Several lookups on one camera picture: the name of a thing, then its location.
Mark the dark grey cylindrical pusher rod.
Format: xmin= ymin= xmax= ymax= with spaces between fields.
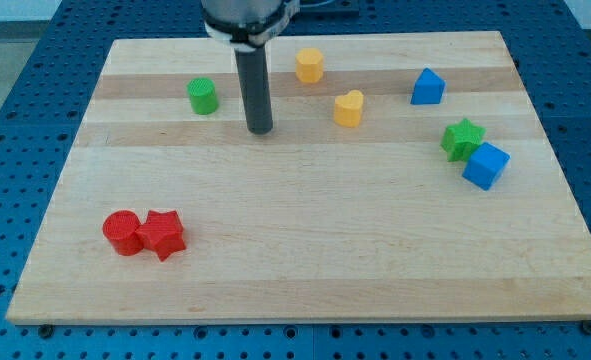
xmin=235 ymin=47 xmax=273 ymax=134

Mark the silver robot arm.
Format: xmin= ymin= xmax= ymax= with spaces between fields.
xmin=201 ymin=0 xmax=300 ymax=135

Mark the yellow hexagon block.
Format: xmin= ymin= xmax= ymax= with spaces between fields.
xmin=295 ymin=48 xmax=324 ymax=84

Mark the green cylinder block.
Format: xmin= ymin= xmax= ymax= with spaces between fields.
xmin=186 ymin=77 xmax=219 ymax=115

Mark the yellow heart block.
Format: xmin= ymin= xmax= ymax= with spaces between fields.
xmin=333 ymin=90 xmax=364 ymax=128

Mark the blue triangle block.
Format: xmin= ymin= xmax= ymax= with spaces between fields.
xmin=411 ymin=68 xmax=446 ymax=105

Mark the wooden board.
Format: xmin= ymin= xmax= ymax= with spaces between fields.
xmin=7 ymin=31 xmax=591 ymax=325

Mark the red star block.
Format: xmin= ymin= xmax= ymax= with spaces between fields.
xmin=135 ymin=210 xmax=186 ymax=262

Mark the red cylinder block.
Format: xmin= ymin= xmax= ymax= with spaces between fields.
xmin=102 ymin=210 xmax=144 ymax=256

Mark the green star block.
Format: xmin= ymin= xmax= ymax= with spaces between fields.
xmin=440 ymin=118 xmax=486 ymax=162

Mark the blue cube block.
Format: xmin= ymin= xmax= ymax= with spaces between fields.
xmin=462 ymin=142 xmax=510 ymax=191

